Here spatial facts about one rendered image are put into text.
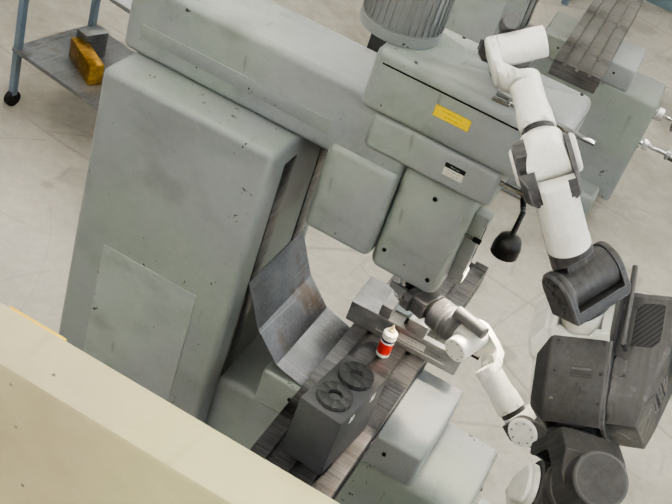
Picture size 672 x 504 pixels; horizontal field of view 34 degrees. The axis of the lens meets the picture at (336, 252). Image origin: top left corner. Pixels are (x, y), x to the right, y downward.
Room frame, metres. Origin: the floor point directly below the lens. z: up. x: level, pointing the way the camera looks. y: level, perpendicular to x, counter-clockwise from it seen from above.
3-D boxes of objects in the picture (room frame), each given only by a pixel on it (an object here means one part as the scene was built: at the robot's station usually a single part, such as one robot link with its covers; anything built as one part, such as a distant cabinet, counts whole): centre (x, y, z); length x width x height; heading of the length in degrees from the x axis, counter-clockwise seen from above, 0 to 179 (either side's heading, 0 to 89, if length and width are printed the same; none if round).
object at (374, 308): (2.51, -0.28, 1.01); 0.35 x 0.15 x 0.11; 77
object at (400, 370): (2.40, -0.22, 0.92); 1.24 x 0.23 x 0.08; 166
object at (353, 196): (2.40, -0.02, 1.47); 0.24 x 0.19 x 0.26; 166
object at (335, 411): (2.00, -0.13, 1.06); 0.22 x 0.12 x 0.20; 159
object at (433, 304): (2.30, -0.28, 1.23); 0.13 x 0.12 x 0.10; 147
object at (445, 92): (2.35, -0.19, 1.81); 0.47 x 0.26 x 0.16; 76
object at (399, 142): (2.36, -0.16, 1.68); 0.34 x 0.24 x 0.10; 76
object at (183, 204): (2.51, 0.39, 0.78); 0.50 x 0.47 x 1.56; 76
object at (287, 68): (2.47, 0.28, 1.66); 0.80 x 0.23 x 0.20; 76
